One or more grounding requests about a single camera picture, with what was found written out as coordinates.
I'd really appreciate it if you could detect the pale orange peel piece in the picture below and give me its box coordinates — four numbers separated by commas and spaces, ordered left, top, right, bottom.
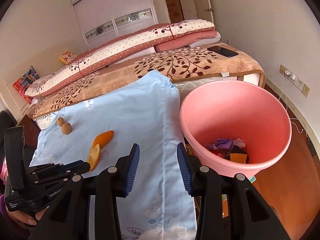
87, 144, 101, 171

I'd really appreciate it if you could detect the yellow foam fruit net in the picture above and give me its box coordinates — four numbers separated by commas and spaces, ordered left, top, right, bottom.
229, 153, 248, 164

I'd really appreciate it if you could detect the purple plastic bag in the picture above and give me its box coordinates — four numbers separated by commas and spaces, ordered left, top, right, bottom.
206, 139, 234, 150

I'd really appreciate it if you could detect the red patterned wrapper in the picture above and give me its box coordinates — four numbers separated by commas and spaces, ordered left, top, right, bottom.
233, 138, 246, 148

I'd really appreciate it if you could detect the pink plastic trash bucket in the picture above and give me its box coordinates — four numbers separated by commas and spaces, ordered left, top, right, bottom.
180, 80, 292, 178

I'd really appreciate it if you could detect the person's left hand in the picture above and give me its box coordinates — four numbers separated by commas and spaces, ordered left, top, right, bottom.
5, 207, 48, 229

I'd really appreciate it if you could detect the pink item beside nightstand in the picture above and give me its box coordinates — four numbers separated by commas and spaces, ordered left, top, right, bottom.
0, 158, 8, 185

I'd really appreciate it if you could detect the large brown walnut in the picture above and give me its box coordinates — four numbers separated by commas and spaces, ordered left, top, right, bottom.
61, 122, 72, 135

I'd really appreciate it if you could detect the small brown walnut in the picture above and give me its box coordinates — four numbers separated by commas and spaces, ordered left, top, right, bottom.
57, 117, 65, 127

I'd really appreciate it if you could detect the dark wooden nightstand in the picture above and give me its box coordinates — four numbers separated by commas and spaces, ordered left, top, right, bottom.
17, 115, 40, 148

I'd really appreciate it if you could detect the light blue floral cloth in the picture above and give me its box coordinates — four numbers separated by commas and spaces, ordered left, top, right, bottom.
31, 70, 196, 239

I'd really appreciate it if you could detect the beige bed headboard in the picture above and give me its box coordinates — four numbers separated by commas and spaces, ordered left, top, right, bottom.
1, 41, 86, 120

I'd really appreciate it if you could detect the colourful patchwork pillow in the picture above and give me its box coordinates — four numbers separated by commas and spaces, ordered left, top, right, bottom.
12, 66, 40, 104

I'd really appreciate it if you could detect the red white dotted quilt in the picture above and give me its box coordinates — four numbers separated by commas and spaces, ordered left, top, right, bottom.
25, 19, 215, 98

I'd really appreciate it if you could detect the yellow red patterned pillow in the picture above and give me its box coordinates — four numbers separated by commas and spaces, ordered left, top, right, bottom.
58, 50, 76, 65

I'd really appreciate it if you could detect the black charger on floor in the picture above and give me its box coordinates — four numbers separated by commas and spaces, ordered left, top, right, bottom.
306, 136, 317, 158

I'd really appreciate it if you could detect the brown leaf pattern bedspread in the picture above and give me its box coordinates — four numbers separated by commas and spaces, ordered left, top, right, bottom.
26, 42, 266, 120

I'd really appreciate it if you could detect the black smartphone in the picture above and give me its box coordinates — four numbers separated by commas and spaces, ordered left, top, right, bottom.
207, 46, 239, 58

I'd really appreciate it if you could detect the pink folded blanket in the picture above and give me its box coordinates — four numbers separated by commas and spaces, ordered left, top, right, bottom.
154, 30, 221, 53

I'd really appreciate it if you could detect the white sliding door wardrobe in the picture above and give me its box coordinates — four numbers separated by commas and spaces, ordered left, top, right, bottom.
72, 0, 158, 49

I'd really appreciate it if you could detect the white room door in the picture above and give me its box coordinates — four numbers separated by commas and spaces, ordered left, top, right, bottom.
200, 0, 214, 23

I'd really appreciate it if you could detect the white charging cable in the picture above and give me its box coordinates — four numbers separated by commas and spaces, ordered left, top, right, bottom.
278, 73, 308, 134

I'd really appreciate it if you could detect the wall power socket strip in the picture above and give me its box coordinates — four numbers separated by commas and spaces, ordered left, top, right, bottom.
279, 64, 310, 98

